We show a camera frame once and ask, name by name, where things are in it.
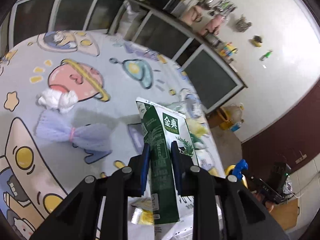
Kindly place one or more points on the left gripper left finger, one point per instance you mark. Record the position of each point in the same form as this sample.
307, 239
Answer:
139, 175

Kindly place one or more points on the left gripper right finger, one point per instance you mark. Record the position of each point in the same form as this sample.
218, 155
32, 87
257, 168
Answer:
181, 165

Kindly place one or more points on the green milk carton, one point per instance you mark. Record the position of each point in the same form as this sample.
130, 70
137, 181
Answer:
160, 127

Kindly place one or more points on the yellow foil snack wrapper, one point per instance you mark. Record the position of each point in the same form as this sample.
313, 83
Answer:
142, 212

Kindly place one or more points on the white tissue ball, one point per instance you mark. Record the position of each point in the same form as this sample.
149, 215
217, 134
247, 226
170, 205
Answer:
57, 100

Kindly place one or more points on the yellow trash bin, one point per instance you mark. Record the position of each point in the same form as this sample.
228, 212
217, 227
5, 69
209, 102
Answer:
233, 170

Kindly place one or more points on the large cooking oil jug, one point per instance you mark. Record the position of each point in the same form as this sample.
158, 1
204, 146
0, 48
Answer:
231, 116

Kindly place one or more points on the cartoon print tablecloth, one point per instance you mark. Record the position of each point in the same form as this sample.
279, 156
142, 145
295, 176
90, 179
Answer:
107, 73

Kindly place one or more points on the purple mesh scrunchie net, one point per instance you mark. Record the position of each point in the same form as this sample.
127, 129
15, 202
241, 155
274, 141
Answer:
54, 127

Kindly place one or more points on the pink thermos jug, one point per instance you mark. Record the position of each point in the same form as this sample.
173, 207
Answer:
213, 26

